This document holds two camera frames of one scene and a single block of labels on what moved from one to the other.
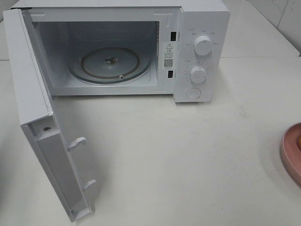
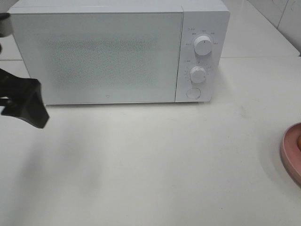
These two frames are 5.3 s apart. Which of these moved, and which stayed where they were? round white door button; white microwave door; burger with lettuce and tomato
Moved: white microwave door
Stayed: round white door button; burger with lettuce and tomato
